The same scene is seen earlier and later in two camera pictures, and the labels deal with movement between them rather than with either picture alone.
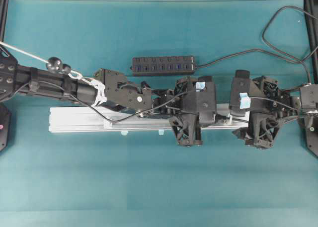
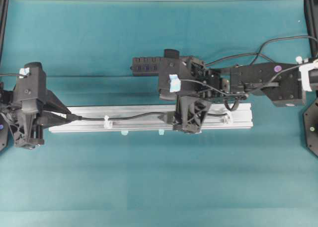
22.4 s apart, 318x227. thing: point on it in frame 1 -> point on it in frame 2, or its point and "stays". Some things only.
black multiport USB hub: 163,65 stays
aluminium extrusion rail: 105,119 stays
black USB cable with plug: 287,52 -> 82,118
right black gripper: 268,109 -> 201,85
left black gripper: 169,104 -> 26,119
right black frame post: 310,6 stays
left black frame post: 3,11 stays
